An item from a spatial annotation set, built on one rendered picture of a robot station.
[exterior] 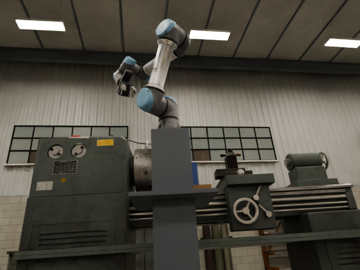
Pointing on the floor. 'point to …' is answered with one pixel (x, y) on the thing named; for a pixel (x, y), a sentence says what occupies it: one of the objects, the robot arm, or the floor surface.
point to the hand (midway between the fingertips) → (130, 90)
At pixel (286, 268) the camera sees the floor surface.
